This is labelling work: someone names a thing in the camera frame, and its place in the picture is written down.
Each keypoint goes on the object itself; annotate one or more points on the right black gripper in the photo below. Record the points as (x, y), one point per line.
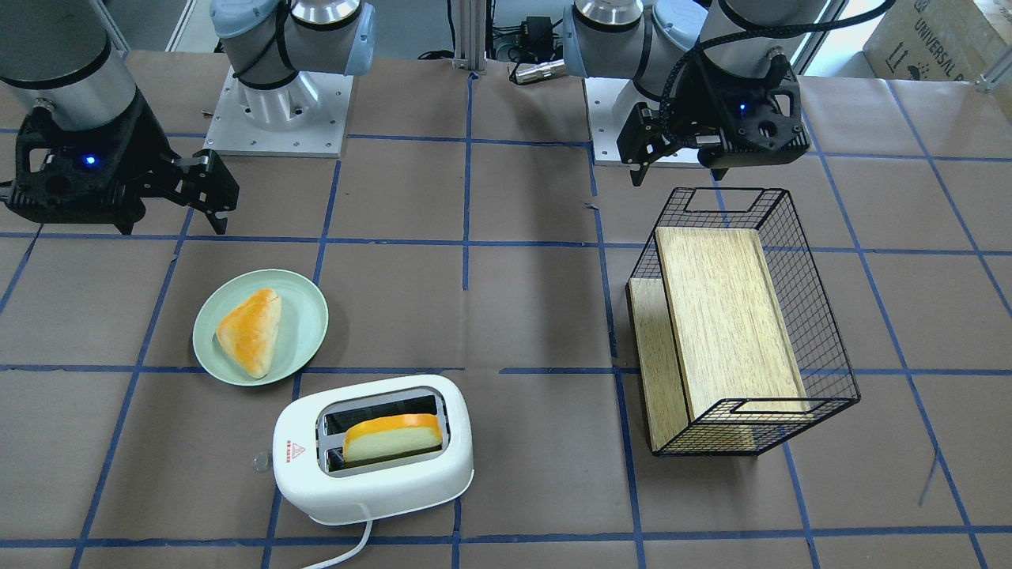
(147, 136)

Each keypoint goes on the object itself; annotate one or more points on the light green plate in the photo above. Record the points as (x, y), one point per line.
(304, 322)

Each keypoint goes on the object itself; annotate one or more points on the triangular bread on plate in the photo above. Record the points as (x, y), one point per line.
(248, 333)

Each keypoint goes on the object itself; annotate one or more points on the aluminium frame post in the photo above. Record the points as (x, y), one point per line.
(470, 34)

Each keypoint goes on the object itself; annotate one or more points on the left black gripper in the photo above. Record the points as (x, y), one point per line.
(706, 99)

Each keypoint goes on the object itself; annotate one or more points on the cardboard box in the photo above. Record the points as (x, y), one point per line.
(938, 40)

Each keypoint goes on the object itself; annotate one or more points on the bread slice in toaster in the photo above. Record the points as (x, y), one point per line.
(389, 436)

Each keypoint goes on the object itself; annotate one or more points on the black wire basket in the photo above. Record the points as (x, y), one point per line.
(811, 325)

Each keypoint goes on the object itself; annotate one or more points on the white toaster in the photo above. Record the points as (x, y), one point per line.
(313, 476)

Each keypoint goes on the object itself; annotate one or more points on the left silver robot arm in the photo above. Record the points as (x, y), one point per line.
(648, 42)

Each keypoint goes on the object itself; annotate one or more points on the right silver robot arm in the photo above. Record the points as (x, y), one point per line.
(61, 51)

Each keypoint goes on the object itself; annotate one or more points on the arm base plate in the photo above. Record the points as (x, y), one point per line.
(608, 103)
(324, 126)

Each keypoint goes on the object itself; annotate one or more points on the black power adapter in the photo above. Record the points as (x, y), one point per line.
(536, 33)

